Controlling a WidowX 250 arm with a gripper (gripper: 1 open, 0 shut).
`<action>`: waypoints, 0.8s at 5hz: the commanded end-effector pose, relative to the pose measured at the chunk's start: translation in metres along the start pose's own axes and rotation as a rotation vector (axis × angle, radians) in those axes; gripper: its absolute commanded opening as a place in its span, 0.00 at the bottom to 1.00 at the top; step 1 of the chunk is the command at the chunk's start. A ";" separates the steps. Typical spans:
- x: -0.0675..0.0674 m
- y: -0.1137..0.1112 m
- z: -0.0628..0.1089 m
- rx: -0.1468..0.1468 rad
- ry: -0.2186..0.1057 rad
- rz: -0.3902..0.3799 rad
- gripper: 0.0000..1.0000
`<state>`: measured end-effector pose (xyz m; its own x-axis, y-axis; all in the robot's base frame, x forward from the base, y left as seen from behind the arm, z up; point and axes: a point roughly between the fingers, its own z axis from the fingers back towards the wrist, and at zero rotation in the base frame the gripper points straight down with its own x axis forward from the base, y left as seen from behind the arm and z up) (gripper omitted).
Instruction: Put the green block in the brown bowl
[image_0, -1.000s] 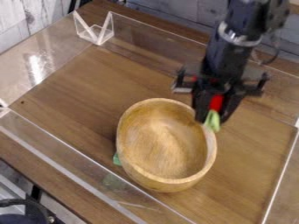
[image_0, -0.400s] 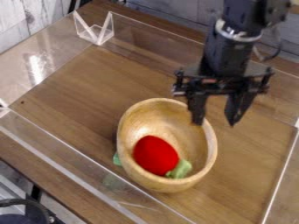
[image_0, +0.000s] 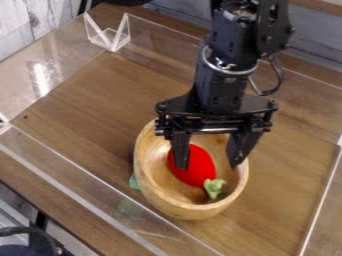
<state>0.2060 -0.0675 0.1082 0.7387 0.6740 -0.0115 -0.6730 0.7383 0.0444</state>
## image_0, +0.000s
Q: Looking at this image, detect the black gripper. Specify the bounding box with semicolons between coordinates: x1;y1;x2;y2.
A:
155;93;278;170

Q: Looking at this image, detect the red plush strawberry toy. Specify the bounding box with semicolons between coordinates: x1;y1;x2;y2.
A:
166;143;227;201

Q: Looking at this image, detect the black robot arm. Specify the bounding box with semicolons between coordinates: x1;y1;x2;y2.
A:
155;0;294;169

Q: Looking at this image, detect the wooden brown bowl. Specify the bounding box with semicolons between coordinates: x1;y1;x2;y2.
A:
134;121;250;220

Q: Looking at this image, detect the green block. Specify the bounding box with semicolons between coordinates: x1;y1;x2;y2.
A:
128;174;140;191

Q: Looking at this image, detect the black clamp base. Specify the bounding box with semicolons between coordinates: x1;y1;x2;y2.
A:
28;223;75;256

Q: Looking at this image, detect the clear acrylic tray wall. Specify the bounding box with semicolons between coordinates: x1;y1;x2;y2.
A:
0;5;342;256

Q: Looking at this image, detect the clear acrylic corner bracket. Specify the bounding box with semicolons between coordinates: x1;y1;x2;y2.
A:
83;13;131;52

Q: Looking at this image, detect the black cable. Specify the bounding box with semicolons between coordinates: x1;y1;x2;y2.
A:
0;226;57;256

